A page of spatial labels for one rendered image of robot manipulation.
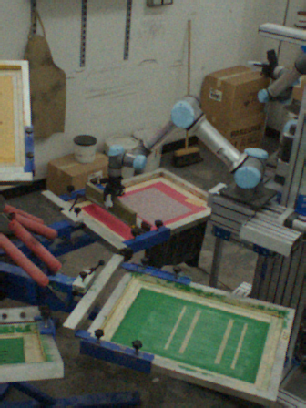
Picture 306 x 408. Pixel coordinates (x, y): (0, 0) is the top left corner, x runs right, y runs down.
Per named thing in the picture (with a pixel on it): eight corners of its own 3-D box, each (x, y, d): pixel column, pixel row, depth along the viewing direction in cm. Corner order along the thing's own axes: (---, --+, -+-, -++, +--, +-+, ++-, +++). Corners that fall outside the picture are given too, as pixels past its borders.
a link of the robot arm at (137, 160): (149, 150, 326) (129, 147, 329) (142, 159, 317) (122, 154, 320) (148, 165, 330) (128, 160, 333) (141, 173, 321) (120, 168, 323)
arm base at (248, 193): (269, 190, 327) (272, 173, 322) (256, 201, 316) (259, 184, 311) (242, 181, 334) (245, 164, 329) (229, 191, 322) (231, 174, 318)
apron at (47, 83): (62, 129, 557) (64, 6, 506) (66, 132, 552) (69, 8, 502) (7, 142, 524) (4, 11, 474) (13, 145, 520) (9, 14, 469)
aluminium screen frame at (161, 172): (161, 172, 405) (162, 168, 403) (229, 211, 368) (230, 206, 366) (57, 206, 356) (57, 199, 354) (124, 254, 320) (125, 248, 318)
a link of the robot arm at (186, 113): (270, 168, 309) (188, 89, 305) (264, 180, 296) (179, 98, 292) (252, 183, 315) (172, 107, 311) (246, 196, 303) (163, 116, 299)
